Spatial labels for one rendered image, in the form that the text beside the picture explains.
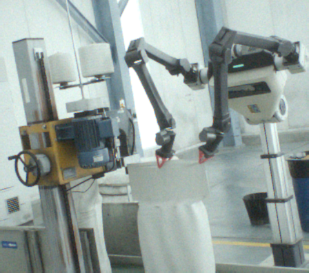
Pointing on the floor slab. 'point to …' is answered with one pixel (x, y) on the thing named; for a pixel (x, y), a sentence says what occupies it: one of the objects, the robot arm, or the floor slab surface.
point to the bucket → (256, 208)
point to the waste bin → (300, 185)
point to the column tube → (47, 191)
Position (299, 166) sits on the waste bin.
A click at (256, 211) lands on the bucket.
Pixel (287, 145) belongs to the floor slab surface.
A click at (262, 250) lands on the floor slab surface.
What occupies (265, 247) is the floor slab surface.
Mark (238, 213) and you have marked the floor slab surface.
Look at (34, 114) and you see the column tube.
